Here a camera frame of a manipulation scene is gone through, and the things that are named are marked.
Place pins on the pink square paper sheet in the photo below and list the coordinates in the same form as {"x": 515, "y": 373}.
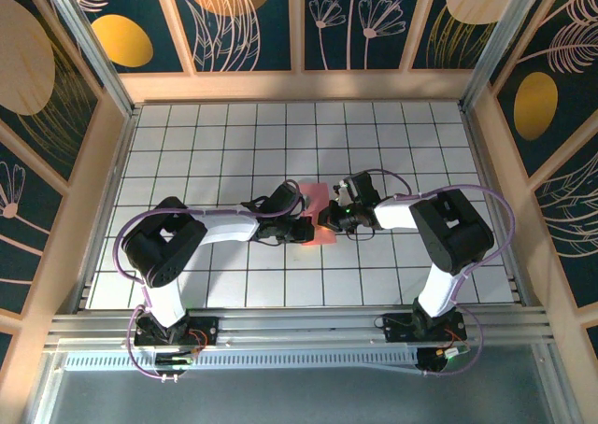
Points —
{"x": 315, "y": 195}

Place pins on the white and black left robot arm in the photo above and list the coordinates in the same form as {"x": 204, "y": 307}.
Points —
{"x": 224, "y": 228}

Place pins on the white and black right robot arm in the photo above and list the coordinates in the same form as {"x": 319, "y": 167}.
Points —
{"x": 397, "y": 216}

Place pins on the cream circle yellow lines panel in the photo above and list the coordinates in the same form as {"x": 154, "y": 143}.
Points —
{"x": 448, "y": 46}

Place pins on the orange oval white fern panel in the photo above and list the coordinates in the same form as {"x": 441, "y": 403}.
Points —
{"x": 535, "y": 106}

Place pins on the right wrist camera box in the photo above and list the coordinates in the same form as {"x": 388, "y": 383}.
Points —
{"x": 343, "y": 189}

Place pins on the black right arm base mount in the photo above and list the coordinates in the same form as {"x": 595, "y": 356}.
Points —
{"x": 397, "y": 330}

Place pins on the aluminium frame cross rail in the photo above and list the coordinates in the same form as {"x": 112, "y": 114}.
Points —
{"x": 299, "y": 330}

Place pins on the aluminium side rail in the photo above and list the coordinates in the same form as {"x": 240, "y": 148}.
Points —
{"x": 122, "y": 153}
{"x": 484, "y": 162}

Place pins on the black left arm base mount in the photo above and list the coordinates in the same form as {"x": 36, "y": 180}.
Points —
{"x": 205, "y": 328}

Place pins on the white flowers wall panel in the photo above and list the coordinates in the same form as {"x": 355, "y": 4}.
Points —
{"x": 336, "y": 46}

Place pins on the orange circle leaves wall panel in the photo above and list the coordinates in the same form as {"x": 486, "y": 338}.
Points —
{"x": 275, "y": 32}

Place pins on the white leaves wall panel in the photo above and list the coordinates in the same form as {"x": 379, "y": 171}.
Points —
{"x": 570, "y": 218}

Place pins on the aluminium corner post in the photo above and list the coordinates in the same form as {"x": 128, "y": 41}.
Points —
{"x": 100, "y": 55}
{"x": 495, "y": 46}

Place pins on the orange oval feather wall panel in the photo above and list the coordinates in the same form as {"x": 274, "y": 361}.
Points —
{"x": 121, "y": 41}

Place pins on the single white flower wall panel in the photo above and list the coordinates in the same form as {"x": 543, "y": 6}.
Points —
{"x": 28, "y": 218}

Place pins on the aluminium frame post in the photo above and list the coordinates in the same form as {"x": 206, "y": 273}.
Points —
{"x": 558, "y": 386}
{"x": 44, "y": 396}

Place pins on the small dark wall panel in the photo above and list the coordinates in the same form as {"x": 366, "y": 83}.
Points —
{"x": 4, "y": 349}
{"x": 592, "y": 344}

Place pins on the large cream circle wall panel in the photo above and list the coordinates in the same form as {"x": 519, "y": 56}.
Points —
{"x": 28, "y": 69}

